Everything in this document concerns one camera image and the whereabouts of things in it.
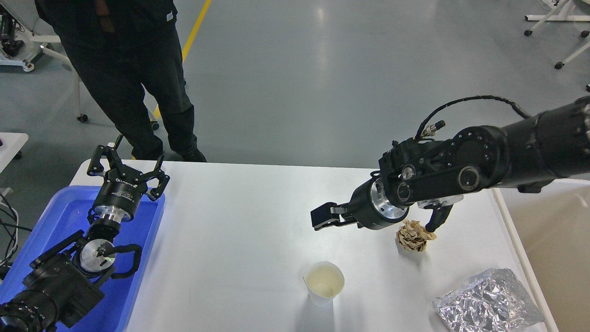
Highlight crumpled brown paper ball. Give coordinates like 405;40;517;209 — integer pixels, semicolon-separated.
396;219;437;252

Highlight person in brown sweater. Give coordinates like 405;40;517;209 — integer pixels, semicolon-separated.
35;0;206;162

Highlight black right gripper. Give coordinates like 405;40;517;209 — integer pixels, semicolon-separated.
310;178;454;233

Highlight blue plastic bin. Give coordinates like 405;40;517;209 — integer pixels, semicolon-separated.
0;185;166;332

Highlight white side table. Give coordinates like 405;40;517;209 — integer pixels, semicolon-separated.
0;132;29;172

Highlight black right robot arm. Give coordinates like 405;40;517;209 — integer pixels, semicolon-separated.
310;96;590;232

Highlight grey office chair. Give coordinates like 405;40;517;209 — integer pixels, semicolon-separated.
9;4;89;123

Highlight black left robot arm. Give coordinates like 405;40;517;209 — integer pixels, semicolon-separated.
1;135;170;332

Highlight white wheeled stand legs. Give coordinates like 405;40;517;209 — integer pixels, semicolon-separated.
510;0;589;101

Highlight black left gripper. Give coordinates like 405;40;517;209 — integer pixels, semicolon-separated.
87;135;170;223

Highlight white paper cup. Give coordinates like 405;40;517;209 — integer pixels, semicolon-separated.
302;261;345;307

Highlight crumpled silver foil bag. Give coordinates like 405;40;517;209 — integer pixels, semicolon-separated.
432;268;544;332

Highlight beige plastic bin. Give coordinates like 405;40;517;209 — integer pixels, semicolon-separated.
493;179;590;332

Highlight black cables at left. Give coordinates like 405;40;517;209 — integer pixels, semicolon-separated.
0;191;34;268

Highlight white equipment cart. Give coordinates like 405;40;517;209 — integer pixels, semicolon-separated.
0;0;47;73

